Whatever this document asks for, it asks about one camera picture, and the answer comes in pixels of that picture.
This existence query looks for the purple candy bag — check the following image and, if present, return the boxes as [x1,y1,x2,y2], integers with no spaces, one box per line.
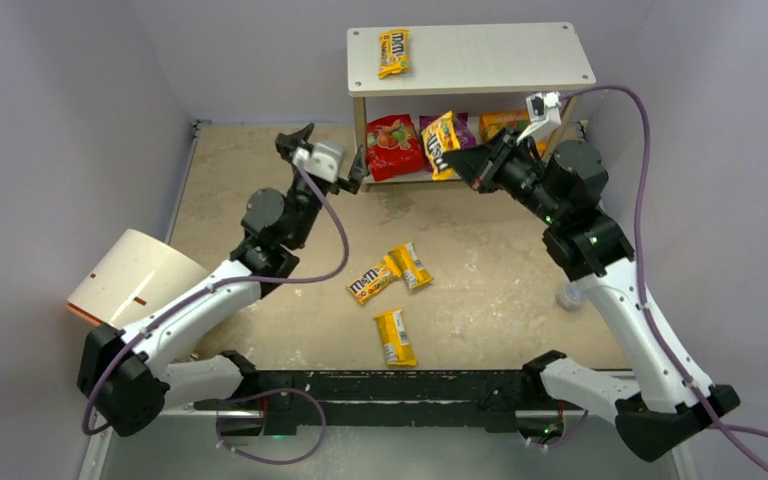
[419,112,478,148]

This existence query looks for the yellow candy bag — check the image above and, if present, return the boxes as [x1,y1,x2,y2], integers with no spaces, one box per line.
[374,309,418,368]
[422,111,460,181]

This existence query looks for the orange candy bag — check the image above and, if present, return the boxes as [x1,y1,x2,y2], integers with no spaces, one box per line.
[478,109,531,143]

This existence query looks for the red candy bag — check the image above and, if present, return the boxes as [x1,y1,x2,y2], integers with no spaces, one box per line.
[366,114,426,182]

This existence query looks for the yellow M&M bag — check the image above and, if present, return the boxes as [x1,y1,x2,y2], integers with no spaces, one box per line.
[347,254,402,305]
[378,29,411,79]

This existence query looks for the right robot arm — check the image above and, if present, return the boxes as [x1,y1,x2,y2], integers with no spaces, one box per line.
[442,129,740,462]

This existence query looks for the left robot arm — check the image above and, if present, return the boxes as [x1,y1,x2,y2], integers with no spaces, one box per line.
[77,124,366,437]

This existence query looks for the yellow candy bag back-side middle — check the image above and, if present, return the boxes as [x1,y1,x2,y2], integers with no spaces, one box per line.
[388,242,434,292]

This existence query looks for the white two-tier shelf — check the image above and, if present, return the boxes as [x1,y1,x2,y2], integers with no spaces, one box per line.
[346,21,597,193]

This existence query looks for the yellow candy bag front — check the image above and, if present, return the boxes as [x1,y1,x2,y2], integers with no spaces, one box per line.
[374,309,418,368]

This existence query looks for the small clear plastic cup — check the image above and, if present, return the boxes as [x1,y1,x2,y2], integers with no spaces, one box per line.
[555,282,587,312]

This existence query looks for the white cylindrical container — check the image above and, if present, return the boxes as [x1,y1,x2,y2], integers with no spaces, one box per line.
[66,229,208,328]

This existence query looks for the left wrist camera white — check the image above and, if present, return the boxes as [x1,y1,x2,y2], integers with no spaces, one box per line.
[290,141,345,183]

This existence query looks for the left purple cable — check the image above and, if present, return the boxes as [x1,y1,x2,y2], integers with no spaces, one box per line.
[81,162,352,465]

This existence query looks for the purple cable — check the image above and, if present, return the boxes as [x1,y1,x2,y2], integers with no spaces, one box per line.
[81,162,352,465]
[526,84,768,480]

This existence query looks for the black base frame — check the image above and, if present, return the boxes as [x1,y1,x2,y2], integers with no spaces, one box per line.
[194,369,579,435]

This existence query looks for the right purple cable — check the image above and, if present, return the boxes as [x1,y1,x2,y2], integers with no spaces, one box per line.
[526,84,768,480]

